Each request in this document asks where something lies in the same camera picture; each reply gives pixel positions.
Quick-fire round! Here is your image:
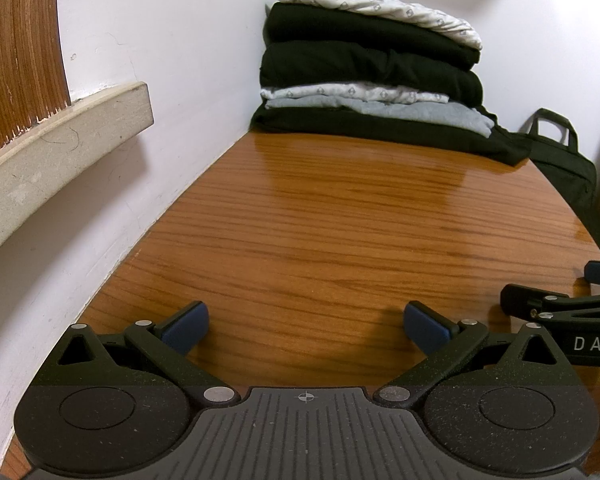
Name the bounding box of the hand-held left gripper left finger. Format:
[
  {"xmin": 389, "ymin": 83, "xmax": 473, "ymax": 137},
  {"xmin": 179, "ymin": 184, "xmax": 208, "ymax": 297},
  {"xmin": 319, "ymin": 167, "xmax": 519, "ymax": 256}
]
[{"xmin": 50, "ymin": 301, "xmax": 242, "ymax": 407}]

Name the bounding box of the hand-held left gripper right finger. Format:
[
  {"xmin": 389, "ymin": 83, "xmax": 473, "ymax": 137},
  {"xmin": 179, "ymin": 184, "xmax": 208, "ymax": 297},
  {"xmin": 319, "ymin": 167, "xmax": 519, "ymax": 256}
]
[{"xmin": 372, "ymin": 301, "xmax": 576, "ymax": 405}]

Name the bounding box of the white patterned garment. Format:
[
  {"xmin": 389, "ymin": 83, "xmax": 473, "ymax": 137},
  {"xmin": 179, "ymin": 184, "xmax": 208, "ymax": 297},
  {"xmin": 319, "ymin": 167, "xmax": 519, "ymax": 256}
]
[
  {"xmin": 259, "ymin": 81, "xmax": 452, "ymax": 107},
  {"xmin": 271, "ymin": 0, "xmax": 483, "ymax": 52}
]

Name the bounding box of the large black folded garment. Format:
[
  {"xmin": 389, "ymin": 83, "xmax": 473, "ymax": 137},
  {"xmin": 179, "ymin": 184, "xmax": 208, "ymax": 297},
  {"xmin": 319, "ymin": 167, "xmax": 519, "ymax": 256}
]
[{"xmin": 250, "ymin": 104, "xmax": 537, "ymax": 167}]

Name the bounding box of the grey folded garment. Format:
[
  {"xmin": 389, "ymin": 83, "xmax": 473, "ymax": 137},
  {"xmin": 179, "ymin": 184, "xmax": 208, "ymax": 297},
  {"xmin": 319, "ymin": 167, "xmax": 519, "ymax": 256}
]
[{"xmin": 264, "ymin": 95, "xmax": 497, "ymax": 139}]

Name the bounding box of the beige windowsill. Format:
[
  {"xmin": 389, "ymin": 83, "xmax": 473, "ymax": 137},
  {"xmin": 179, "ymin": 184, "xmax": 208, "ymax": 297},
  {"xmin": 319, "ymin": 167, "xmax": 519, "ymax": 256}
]
[{"xmin": 0, "ymin": 81, "xmax": 155, "ymax": 268}]

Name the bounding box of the white patterned folded garment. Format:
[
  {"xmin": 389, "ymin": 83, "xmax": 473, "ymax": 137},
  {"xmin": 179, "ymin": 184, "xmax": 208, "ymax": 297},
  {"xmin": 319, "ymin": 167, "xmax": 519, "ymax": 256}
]
[{"xmin": 259, "ymin": 81, "xmax": 452, "ymax": 107}]

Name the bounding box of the black bag with handle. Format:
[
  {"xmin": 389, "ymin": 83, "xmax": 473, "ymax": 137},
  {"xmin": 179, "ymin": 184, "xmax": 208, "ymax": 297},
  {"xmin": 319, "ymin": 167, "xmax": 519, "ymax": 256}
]
[{"xmin": 519, "ymin": 107, "xmax": 600, "ymax": 262}]

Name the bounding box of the wooden window frame post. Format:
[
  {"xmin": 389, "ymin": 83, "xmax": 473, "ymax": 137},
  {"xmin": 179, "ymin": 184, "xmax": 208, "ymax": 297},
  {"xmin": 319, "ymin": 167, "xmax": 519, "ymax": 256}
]
[{"xmin": 0, "ymin": 0, "xmax": 72, "ymax": 165}]

